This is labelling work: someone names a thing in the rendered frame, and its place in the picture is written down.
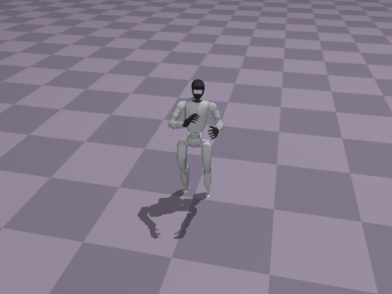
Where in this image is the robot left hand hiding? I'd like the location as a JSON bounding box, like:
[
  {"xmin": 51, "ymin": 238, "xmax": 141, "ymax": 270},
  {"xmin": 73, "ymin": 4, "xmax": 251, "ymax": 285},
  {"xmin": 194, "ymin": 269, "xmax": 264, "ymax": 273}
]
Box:
[{"xmin": 208, "ymin": 126, "xmax": 219, "ymax": 139}]

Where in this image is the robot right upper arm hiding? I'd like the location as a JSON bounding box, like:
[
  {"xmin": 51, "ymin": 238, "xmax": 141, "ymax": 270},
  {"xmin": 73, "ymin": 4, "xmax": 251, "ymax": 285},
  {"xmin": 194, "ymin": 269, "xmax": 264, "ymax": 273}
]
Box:
[{"xmin": 170, "ymin": 101, "xmax": 186, "ymax": 129}]

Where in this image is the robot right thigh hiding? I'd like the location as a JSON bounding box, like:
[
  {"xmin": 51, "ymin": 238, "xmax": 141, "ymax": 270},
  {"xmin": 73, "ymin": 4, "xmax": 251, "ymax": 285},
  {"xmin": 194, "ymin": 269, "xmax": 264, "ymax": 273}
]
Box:
[{"xmin": 176, "ymin": 138, "xmax": 190, "ymax": 174}]

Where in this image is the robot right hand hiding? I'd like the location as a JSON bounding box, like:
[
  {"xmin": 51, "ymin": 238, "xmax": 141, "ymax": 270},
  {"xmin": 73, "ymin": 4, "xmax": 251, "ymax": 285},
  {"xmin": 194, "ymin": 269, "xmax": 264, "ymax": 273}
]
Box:
[{"xmin": 183, "ymin": 113, "xmax": 199, "ymax": 127}]

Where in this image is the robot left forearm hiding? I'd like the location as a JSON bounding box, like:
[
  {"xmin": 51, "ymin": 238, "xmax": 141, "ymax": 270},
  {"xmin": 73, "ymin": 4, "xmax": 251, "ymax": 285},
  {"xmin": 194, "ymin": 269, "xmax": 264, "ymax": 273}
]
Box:
[{"xmin": 216, "ymin": 121, "xmax": 224, "ymax": 132}]

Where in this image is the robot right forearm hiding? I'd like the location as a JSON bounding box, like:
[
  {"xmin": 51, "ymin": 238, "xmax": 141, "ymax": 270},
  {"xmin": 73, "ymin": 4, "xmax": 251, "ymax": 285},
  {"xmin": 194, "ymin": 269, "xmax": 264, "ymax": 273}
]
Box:
[{"xmin": 168, "ymin": 120, "xmax": 188, "ymax": 129}]

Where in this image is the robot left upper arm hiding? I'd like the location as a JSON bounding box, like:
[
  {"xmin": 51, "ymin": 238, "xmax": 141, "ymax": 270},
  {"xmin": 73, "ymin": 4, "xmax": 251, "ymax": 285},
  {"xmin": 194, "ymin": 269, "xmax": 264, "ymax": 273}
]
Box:
[{"xmin": 208, "ymin": 102, "xmax": 222, "ymax": 126}]

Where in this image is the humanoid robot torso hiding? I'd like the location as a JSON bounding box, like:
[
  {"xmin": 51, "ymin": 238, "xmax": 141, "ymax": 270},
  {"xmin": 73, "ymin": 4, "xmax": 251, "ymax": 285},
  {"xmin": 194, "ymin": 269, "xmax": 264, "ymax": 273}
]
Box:
[{"xmin": 185, "ymin": 98, "xmax": 209, "ymax": 148}]

